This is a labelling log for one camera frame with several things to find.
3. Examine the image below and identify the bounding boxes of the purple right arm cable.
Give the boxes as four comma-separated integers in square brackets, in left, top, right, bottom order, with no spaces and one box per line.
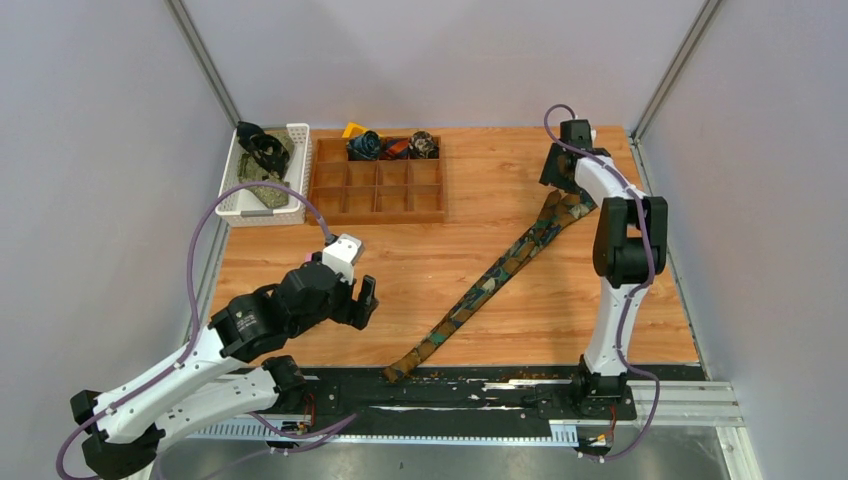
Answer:
[543,103,662,464]

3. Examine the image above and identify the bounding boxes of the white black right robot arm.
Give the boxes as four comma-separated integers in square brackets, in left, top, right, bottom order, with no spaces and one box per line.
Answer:
[540,119,668,418]

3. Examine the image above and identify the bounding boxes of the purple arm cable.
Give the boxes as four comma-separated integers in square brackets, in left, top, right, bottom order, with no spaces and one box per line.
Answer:
[54,182,359,480]
[543,103,662,464]

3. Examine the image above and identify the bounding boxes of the yellow object behind tray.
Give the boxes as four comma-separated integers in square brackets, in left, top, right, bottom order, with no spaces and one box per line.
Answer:
[342,122,369,139]

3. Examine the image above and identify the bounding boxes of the black patterned tie in basket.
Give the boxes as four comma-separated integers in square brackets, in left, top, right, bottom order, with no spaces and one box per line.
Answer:
[236,121,291,179]

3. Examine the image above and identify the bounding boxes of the white plastic basket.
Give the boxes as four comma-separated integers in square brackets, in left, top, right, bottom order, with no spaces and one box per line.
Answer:
[215,123,312,227]

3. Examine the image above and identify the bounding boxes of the rolled orange striped tie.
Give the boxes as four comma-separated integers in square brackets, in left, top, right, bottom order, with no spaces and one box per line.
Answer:
[378,137,410,160]

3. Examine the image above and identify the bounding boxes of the rolled dark blue tie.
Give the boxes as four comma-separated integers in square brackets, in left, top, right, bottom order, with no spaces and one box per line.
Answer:
[346,130,382,161]

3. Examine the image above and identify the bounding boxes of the wooden compartment tray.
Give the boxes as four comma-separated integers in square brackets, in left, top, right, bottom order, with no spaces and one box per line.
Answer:
[308,138,448,226]

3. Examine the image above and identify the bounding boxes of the white slotted cable duct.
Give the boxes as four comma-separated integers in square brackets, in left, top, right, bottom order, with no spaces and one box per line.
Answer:
[162,417,581,448]

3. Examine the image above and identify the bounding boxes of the aluminium frame rail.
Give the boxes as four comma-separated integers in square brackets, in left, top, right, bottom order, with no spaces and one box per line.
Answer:
[164,0,241,127]

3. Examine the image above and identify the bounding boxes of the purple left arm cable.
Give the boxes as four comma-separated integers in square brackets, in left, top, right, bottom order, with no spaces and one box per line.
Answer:
[54,182,359,480]

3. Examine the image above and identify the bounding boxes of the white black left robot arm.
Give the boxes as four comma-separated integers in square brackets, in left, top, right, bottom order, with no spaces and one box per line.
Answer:
[70,261,379,479]

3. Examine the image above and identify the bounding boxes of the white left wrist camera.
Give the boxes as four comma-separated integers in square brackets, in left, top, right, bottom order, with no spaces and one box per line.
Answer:
[321,234,365,285]

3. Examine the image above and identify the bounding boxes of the olive green tie in basket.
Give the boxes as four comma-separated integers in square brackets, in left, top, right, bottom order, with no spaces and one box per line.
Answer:
[237,152,291,210]

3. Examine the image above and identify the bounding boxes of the rolled brown floral tie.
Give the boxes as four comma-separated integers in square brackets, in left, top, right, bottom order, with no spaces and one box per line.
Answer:
[408,130,440,159]

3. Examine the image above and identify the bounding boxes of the dark patterned necktie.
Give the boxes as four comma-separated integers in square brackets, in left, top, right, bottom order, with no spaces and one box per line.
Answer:
[383,191,596,383]

